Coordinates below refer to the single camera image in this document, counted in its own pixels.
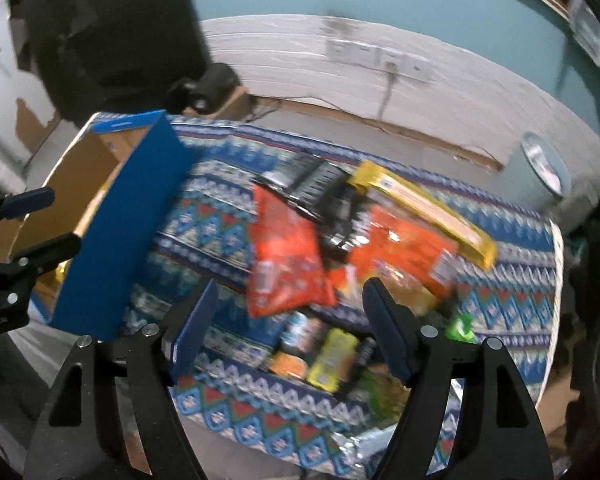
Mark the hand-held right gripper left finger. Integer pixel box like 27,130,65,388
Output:
24,279,220,480

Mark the white plug cable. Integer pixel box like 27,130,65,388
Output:
377,62,398,123

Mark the orange-red snack bag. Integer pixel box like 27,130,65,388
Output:
247,182,338,318

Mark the silver foil sheet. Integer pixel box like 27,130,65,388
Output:
567,0,600,83

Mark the brown cardboard piece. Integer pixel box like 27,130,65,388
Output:
215,85,253,121

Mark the black snack bag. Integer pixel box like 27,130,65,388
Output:
252,152,353,226

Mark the bright green small packet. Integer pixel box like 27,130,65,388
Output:
445,312,478,343

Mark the small orange snack packet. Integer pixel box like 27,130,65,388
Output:
267,352,311,378

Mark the large black object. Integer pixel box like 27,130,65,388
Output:
10,0,211,121

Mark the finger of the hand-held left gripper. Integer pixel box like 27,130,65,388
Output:
0,186,57,241
0,234,83,341

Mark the small yellow snack packet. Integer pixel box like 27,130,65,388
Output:
307,327,361,393

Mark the dark brown snack bag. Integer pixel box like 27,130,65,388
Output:
320,190,376,266

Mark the orange snack bag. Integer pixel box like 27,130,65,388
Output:
347,205,461,301

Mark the black round device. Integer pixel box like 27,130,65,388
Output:
167,62,241,116

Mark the white wall outlet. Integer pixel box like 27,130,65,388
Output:
380,47,406,76
327,35,353,63
352,42,381,68
405,55,431,82

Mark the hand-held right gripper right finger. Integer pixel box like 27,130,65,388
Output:
362,277,553,480

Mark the silver foil packet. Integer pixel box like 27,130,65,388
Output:
330,425,461,478

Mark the small snack can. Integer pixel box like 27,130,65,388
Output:
277,312,331,356

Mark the long yellow snack packet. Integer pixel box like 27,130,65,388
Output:
347,160,498,268

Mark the green snack bag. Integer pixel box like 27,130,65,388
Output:
355,365,416,426

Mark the patterned blue tablecloth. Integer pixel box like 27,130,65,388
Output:
115,115,566,478

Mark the tan snack bag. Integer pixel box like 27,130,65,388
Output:
375,265,446,316

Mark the blue cardboard box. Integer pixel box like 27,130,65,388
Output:
0,110,201,343

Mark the pale blue waste bin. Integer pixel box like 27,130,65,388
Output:
500,132,573,213

